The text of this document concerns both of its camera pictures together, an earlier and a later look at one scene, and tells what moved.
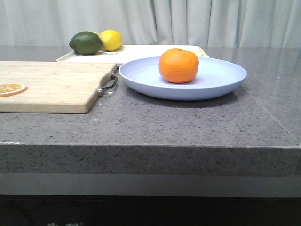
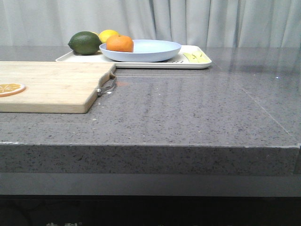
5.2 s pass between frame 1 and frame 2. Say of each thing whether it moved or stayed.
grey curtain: stayed
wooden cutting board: stayed
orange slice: stayed
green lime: stayed
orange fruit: moved
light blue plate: moved
